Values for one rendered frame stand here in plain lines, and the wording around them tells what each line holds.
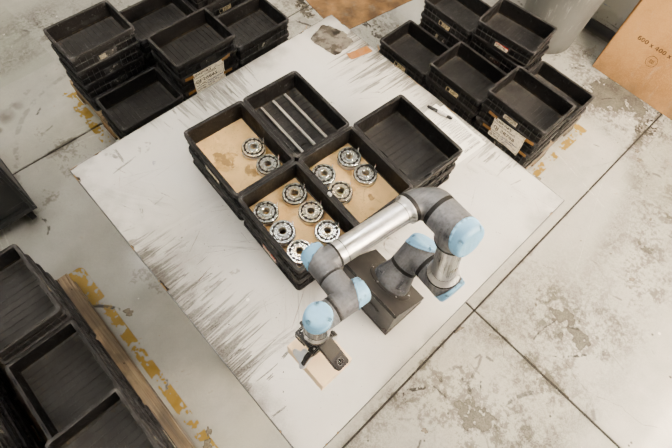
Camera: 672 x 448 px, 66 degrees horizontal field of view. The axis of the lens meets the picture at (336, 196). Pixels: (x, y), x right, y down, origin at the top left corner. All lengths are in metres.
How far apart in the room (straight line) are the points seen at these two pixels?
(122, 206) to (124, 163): 0.22
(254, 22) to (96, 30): 0.93
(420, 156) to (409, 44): 1.41
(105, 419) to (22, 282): 0.72
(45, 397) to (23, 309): 0.38
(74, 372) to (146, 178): 0.87
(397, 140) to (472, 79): 1.10
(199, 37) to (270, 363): 1.99
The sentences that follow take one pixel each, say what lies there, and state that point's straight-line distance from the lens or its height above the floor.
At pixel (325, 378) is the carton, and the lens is 1.61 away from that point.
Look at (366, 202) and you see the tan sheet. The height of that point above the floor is 0.83.
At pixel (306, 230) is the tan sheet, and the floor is 0.83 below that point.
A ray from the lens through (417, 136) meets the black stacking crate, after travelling 2.39.
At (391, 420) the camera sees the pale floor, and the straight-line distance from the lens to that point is 2.76.
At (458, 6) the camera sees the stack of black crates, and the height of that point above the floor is 0.38.
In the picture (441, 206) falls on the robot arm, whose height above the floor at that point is 1.43.
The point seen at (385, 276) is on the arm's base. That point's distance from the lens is 1.95.
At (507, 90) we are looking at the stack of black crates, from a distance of 3.21.
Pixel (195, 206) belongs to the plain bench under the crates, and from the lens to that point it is 2.32.
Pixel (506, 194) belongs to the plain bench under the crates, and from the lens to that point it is 2.51.
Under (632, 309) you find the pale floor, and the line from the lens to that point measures 3.39.
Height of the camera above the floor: 2.70
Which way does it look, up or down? 60 degrees down
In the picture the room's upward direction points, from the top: 8 degrees clockwise
